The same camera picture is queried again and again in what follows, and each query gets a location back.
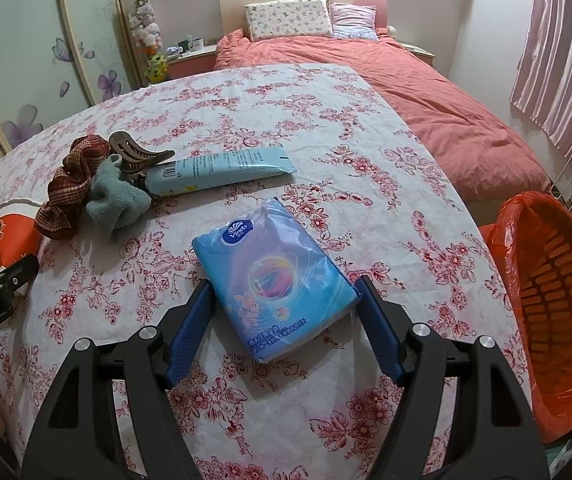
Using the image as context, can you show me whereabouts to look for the white mug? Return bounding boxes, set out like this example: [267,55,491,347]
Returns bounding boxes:
[188,38,205,52]

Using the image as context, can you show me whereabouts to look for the brown hair clip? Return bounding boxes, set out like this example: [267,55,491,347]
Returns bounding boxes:
[108,131,175,174]

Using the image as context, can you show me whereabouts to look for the salmon pink duvet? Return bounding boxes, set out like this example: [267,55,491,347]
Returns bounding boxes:
[215,29,551,203]

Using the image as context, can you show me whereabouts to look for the plush toy tower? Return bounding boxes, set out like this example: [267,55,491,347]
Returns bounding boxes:
[127,0,167,84]

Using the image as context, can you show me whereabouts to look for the light blue tube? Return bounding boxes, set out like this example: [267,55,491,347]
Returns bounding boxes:
[144,146,297,196]

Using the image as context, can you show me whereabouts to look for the right nightstand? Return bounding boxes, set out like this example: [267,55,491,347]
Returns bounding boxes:
[401,42,435,66]

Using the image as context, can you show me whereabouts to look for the floral pink tablecloth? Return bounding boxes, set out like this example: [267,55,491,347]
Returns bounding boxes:
[0,64,529,479]

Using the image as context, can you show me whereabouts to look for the sliding wardrobe with flowers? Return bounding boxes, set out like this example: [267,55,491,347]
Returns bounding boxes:
[0,0,139,159]

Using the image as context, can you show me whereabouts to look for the pink curtain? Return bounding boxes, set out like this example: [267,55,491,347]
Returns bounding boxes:
[510,0,572,156]

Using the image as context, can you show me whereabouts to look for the orange paper cup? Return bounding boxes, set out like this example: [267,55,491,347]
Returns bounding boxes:
[0,198,43,272]

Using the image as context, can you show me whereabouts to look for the striped pink pillow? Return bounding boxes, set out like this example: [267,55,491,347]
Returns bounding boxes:
[328,0,378,41]

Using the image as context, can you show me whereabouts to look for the pink left nightstand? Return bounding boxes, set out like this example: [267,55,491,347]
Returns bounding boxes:
[167,46,216,79]

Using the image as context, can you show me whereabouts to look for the brown striped scrunchie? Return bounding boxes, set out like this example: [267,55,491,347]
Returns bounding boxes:
[34,134,110,240]

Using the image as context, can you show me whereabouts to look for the blue tissue pack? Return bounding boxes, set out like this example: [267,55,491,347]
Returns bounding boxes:
[191,197,359,363]

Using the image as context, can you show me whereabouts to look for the floral white pillow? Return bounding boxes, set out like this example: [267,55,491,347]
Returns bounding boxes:
[245,0,333,41]

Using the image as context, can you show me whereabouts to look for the orange plastic basket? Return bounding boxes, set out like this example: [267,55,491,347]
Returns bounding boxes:
[481,191,572,443]

